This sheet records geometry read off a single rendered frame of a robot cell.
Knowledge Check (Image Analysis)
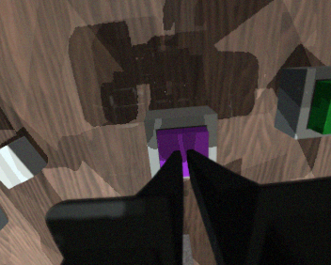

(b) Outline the green button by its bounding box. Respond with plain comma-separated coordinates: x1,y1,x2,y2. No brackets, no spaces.
274,66,331,140

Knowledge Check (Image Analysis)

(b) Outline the purple button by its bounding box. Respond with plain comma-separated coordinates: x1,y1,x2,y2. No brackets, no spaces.
144,105,218,179

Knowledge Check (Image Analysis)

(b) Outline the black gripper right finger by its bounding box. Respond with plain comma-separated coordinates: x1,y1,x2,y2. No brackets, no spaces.
187,149,331,265

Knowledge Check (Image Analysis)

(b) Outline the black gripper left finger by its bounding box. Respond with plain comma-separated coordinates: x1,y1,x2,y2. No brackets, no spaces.
45,150,184,265

